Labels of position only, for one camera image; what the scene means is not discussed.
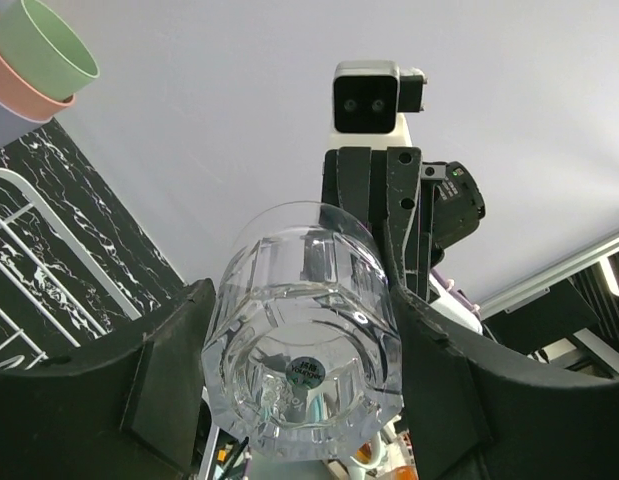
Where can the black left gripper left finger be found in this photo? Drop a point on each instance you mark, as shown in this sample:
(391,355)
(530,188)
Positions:
(125,406)

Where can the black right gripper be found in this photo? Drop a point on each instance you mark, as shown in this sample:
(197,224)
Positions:
(389,192)

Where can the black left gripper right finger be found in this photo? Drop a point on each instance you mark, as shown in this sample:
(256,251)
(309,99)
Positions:
(478,410)

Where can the clear glass cup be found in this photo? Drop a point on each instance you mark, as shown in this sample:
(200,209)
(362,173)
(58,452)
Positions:
(302,359)

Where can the pink plastic cup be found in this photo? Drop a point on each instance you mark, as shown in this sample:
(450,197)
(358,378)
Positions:
(19,96)

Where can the light green plastic cup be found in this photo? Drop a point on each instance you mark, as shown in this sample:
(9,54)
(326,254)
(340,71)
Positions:
(44,50)

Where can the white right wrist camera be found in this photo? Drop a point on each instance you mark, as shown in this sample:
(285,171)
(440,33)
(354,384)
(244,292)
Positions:
(370,101)

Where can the white wire dish rack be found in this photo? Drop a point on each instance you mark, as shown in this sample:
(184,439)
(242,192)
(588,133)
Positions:
(49,281)

